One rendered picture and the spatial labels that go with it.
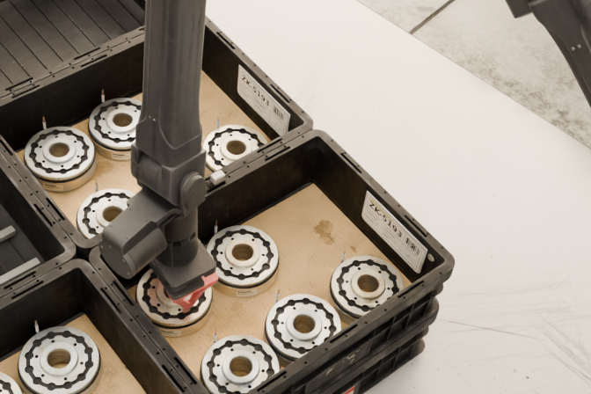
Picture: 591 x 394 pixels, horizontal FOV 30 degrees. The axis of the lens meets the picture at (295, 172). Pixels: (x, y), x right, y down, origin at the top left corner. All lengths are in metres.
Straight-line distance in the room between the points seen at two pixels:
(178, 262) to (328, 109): 0.64
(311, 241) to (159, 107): 0.47
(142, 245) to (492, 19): 2.12
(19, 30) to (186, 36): 0.76
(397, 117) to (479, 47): 1.24
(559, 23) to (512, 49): 2.28
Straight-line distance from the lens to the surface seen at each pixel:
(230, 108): 1.76
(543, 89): 3.12
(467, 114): 2.00
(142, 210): 1.30
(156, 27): 1.16
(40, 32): 1.88
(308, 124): 1.61
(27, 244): 1.60
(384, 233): 1.57
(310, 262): 1.58
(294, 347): 1.46
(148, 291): 1.50
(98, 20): 1.90
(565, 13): 0.92
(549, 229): 1.87
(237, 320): 1.52
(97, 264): 1.45
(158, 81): 1.19
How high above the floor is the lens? 2.11
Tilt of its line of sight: 50 degrees down
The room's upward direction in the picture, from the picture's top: 8 degrees clockwise
